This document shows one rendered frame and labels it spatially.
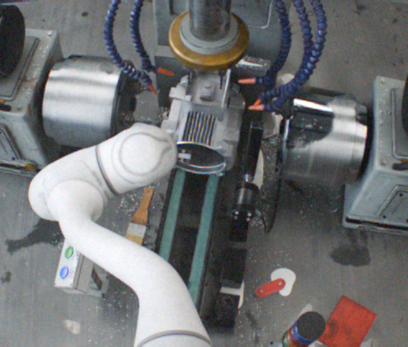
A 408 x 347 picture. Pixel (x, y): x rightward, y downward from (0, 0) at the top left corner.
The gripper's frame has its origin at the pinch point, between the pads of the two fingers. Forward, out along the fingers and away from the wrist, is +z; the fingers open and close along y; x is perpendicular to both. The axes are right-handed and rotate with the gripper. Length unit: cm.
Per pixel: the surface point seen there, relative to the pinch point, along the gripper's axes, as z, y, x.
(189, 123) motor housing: 4.7, -3.2, -7.4
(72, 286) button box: -16.4, 15.6, 32.5
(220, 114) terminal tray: 4.9, -10.4, -10.8
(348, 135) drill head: 0.4, -42.0, -10.6
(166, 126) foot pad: 6.6, 2.6, -5.8
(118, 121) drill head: 5.7, 14.8, -5.5
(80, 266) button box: -13.2, 14.9, 28.3
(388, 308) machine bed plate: 15, -66, 34
